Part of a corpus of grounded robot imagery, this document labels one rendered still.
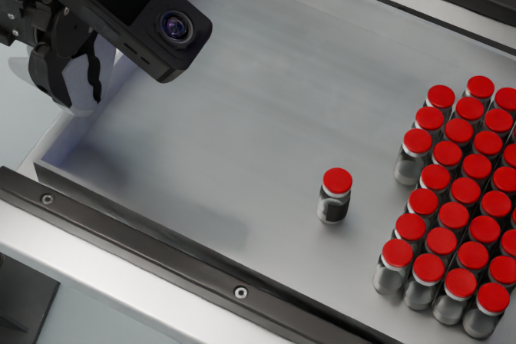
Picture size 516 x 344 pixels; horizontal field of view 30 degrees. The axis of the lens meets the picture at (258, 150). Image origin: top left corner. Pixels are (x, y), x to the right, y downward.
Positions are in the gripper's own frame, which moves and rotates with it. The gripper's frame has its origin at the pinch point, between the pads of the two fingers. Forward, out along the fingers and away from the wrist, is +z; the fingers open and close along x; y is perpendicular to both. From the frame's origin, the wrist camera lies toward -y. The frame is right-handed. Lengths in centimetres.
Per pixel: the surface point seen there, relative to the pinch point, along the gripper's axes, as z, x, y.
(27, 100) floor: 93, -47, 56
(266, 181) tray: 4.1, -2.4, -13.0
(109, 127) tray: 4.1, -1.1, -0.2
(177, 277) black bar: 2.7, 8.1, -11.4
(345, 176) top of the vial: -0.6, -2.7, -18.8
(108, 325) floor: 92, -15, 18
